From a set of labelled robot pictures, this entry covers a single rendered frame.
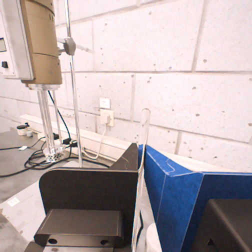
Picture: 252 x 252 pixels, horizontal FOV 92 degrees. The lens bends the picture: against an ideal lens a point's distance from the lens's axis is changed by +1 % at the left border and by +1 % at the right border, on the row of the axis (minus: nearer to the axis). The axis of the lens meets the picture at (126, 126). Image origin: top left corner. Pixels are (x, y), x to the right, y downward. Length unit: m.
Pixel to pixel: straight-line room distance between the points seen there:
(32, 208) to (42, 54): 0.46
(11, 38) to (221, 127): 0.64
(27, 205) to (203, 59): 0.76
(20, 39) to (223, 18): 0.55
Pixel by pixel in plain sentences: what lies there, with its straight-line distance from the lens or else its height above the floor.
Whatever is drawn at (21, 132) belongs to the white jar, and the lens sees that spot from 1.20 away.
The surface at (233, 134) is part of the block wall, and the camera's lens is 0.57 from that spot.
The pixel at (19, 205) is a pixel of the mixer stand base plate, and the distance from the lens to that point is 0.59.
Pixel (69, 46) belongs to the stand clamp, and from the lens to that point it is 0.51.
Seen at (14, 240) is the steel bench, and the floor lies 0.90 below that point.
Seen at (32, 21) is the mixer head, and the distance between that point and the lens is 0.42.
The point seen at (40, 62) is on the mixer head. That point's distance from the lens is 0.40.
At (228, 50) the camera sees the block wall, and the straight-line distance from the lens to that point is 0.54.
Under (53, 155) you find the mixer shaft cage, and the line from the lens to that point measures 0.48.
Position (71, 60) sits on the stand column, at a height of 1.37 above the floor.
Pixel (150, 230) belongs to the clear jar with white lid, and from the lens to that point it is 0.38.
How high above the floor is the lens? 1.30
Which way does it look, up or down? 19 degrees down
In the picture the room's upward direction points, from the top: 3 degrees clockwise
